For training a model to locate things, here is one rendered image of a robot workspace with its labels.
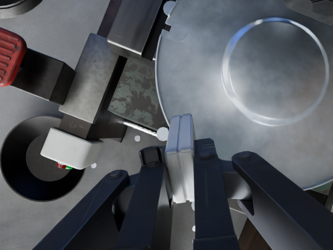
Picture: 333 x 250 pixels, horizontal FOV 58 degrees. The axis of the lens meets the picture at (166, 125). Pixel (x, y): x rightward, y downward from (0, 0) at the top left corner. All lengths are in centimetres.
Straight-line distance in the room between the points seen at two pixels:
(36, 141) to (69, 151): 69
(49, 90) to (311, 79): 35
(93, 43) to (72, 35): 71
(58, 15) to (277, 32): 100
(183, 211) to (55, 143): 74
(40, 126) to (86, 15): 45
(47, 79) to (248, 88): 28
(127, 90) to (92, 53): 8
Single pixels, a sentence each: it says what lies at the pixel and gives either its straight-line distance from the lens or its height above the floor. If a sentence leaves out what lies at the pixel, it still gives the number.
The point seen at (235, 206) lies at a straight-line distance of 38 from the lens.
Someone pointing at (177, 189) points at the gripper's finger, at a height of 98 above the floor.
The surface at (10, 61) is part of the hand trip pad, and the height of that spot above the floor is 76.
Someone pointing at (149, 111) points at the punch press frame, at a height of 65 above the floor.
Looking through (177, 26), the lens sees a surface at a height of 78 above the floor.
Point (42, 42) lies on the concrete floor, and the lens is 126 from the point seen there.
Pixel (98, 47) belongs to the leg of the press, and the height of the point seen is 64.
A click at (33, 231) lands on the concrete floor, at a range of 127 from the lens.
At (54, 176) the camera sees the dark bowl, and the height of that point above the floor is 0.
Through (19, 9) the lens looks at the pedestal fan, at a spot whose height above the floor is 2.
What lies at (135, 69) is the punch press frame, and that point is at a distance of 50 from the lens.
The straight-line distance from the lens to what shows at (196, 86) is 36.
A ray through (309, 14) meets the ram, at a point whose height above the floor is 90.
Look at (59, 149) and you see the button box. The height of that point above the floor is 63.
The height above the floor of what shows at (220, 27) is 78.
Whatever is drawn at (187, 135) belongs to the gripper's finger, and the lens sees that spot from 17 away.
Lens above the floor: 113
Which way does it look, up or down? 87 degrees down
